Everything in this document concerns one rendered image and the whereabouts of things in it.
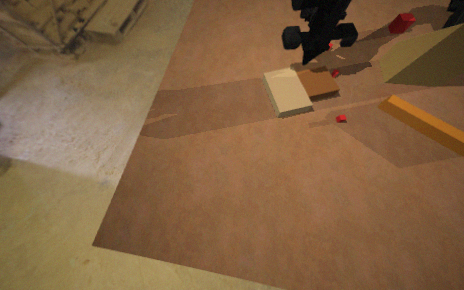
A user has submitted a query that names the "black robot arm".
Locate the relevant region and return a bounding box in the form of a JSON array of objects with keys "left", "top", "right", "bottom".
[{"left": 292, "top": 0, "right": 464, "bottom": 30}]

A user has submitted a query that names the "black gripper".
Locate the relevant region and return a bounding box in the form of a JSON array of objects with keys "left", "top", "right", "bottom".
[{"left": 281, "top": 4, "right": 358, "bottom": 66}]

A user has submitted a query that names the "orange long flat bar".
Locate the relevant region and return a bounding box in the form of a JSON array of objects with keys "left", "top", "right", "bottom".
[{"left": 378, "top": 94, "right": 464, "bottom": 156}]

